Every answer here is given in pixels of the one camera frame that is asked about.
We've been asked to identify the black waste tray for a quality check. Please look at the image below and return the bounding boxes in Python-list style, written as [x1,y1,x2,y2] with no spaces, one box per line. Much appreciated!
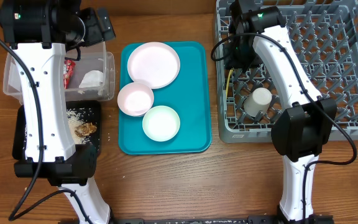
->
[12,101,101,160]

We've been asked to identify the red snack wrapper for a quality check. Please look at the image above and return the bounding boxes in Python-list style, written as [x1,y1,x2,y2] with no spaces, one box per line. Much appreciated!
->
[63,60,76,89]

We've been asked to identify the small pink plate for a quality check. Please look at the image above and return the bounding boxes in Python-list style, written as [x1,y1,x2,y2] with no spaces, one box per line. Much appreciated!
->
[117,82,154,117]

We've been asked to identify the large pink plate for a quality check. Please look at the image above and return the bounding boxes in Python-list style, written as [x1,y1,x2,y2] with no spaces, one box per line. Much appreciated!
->
[127,42,181,89]

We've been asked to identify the brown food scraps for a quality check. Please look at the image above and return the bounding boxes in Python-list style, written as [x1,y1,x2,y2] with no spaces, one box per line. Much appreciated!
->
[74,123,97,138]

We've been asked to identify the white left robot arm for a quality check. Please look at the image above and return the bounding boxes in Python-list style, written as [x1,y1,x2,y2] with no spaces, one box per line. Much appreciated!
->
[0,1,116,223]

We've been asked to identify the beige rice grains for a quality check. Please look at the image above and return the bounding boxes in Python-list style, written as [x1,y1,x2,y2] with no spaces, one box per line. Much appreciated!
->
[67,108,96,144]

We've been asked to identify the yellow plastic spoon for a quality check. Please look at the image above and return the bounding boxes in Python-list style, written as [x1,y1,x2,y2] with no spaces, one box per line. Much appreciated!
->
[225,68,234,99]

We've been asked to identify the teal plastic tray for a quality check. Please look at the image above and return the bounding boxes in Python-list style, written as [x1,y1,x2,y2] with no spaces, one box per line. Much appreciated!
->
[118,41,212,155]

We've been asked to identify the grey dishwasher rack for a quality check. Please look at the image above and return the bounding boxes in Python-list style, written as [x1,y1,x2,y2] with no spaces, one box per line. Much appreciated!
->
[214,0,358,143]

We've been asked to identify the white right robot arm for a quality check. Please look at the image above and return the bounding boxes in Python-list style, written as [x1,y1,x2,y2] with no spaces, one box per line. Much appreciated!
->
[211,1,357,223]

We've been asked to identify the crumpled white tissue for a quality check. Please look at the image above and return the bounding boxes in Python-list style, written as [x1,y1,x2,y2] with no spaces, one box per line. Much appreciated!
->
[79,70,104,88]

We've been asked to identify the white plastic cup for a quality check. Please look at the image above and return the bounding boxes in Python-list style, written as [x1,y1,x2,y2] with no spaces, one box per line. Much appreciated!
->
[244,87,272,117]

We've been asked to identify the clear plastic bin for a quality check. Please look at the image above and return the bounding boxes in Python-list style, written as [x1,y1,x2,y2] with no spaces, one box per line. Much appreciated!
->
[3,42,115,104]

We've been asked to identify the pale green bowl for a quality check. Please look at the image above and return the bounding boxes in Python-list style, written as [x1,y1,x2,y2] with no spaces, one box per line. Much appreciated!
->
[142,106,180,142]

